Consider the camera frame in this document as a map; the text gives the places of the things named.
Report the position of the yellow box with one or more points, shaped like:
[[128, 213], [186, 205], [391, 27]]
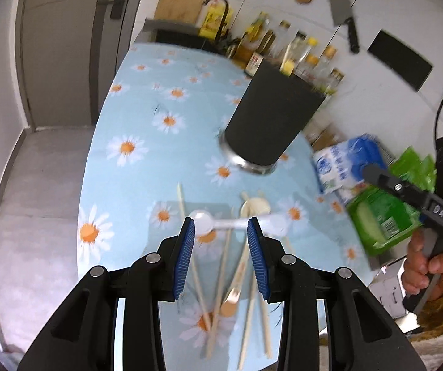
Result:
[[211, 21]]

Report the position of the clear bottle yellow cap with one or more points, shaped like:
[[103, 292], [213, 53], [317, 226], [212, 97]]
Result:
[[311, 52]]

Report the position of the person's right hand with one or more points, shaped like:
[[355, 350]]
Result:
[[416, 266]]

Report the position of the wooden chopstick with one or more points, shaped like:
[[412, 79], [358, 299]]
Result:
[[184, 216], [266, 328], [221, 278], [247, 328]]

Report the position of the grey door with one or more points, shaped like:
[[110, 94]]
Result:
[[63, 46]]

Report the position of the pale wooden spoon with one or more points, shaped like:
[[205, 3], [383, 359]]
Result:
[[254, 206]]

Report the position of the yellow oil bottle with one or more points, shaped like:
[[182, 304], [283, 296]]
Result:
[[258, 27]]

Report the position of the white box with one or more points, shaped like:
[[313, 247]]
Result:
[[387, 290]]

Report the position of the brown wooden spoon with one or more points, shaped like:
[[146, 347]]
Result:
[[230, 303]]

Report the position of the clear bottle brown cap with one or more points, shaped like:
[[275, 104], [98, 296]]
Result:
[[327, 58]]

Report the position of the black faucet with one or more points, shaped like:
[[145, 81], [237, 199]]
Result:
[[224, 11]]

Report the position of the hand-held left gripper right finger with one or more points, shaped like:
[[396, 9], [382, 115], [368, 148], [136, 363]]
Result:
[[255, 255]]

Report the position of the gold cap bottle green label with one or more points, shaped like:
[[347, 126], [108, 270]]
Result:
[[335, 79]]

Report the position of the black wall panel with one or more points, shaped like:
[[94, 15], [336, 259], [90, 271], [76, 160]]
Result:
[[399, 60]]

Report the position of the daisy print tablecloth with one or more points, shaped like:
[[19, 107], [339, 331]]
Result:
[[136, 185]]

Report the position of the steel cleaver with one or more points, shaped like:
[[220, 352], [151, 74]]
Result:
[[343, 11]]

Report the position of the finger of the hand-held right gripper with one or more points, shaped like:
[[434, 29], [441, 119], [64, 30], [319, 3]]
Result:
[[387, 181]]

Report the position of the dark bottle red label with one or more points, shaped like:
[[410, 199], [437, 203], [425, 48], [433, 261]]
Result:
[[254, 63]]

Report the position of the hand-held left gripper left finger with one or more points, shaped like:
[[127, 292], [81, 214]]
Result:
[[184, 255]]

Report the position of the blue and white packet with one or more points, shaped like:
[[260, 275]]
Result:
[[345, 162]]

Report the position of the clear bottle black cap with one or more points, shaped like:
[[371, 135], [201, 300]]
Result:
[[298, 44]]

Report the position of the green packet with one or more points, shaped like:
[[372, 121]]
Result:
[[383, 216], [414, 166]]

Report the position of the white plastic spoon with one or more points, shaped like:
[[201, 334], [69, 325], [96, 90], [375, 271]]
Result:
[[275, 225], [202, 218]]

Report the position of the black sink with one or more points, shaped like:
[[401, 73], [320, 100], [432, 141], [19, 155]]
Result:
[[179, 35]]

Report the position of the black utensil holder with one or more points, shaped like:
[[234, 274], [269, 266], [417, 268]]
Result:
[[271, 119]]

